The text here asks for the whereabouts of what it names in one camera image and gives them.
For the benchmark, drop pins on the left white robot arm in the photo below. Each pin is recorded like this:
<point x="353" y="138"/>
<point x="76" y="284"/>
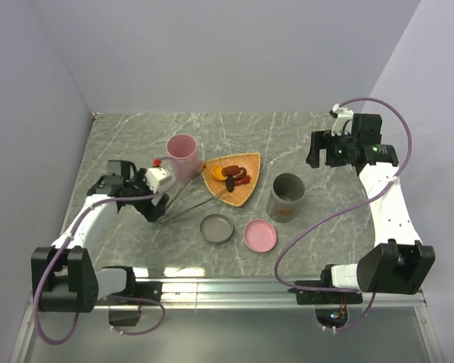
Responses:
<point x="63" y="276"/>

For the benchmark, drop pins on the metal tongs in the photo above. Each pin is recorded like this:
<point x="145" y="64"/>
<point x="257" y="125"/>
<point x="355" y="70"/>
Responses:
<point x="189" y="197"/>

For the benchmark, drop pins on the brown sausage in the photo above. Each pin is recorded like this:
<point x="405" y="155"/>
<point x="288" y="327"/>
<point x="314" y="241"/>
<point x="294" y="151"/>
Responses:
<point x="231" y="170"/>

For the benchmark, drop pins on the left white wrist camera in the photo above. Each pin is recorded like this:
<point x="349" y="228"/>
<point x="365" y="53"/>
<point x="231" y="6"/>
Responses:
<point x="157" y="178"/>

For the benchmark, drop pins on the grey round lid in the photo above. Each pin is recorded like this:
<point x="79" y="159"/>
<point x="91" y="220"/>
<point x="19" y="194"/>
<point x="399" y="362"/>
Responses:
<point x="216" y="228"/>

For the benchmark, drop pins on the tall grey container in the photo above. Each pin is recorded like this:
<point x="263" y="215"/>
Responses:
<point x="285" y="197"/>

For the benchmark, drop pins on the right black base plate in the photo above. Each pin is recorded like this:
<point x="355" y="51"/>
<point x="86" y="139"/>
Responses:
<point x="325" y="298"/>

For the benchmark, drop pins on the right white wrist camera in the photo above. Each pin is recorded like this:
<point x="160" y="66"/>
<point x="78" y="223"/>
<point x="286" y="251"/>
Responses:
<point x="343" y="120"/>

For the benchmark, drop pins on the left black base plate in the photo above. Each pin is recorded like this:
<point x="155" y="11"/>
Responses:
<point x="143" y="293"/>

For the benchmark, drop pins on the dark octopus tentacle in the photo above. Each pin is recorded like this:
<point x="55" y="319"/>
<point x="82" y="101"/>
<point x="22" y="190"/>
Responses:
<point x="243" y="173"/>

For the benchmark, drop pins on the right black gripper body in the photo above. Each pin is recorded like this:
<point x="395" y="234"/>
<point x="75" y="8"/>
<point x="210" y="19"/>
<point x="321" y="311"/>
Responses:
<point x="337" y="152"/>

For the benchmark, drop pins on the woven bamboo tray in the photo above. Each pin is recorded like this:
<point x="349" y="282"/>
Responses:
<point x="241" y="193"/>

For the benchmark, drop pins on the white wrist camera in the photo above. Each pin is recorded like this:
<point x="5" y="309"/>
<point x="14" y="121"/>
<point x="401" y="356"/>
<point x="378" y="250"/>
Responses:
<point x="343" y="120"/>
<point x="157" y="178"/>

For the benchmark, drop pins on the tall pink cup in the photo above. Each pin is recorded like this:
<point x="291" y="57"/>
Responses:
<point x="183" y="149"/>

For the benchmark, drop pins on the red chicken drumstick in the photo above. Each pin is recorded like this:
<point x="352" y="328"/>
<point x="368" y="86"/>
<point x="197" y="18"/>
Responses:
<point x="243" y="181"/>

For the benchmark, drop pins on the aluminium mounting rail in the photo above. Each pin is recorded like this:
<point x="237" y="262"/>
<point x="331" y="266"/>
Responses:
<point x="240" y="320"/>

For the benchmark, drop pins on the black sea cucumber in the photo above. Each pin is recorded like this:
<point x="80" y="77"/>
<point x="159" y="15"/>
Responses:
<point x="230" y="184"/>

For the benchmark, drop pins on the pink round lid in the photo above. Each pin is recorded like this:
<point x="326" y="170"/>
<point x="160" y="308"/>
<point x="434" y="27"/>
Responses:
<point x="260" y="236"/>

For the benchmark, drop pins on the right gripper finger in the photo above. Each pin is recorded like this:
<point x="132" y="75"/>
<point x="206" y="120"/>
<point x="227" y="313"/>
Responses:
<point x="320" y="140"/>
<point x="312" y="158"/>

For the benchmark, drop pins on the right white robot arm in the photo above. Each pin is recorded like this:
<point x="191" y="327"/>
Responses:
<point x="399" y="262"/>

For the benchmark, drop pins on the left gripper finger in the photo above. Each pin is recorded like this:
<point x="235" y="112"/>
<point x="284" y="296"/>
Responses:
<point x="159" y="209"/>
<point x="144" y="208"/>

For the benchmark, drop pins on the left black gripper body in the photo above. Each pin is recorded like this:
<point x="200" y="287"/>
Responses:
<point x="140" y="192"/>

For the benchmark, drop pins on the orange egg yolk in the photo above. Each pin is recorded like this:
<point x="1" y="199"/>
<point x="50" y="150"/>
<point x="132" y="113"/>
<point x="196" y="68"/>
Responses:
<point x="217" y="173"/>

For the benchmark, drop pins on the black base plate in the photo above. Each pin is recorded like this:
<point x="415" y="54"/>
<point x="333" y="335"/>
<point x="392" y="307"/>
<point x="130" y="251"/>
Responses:
<point x="325" y="298"/>
<point x="143" y="293"/>

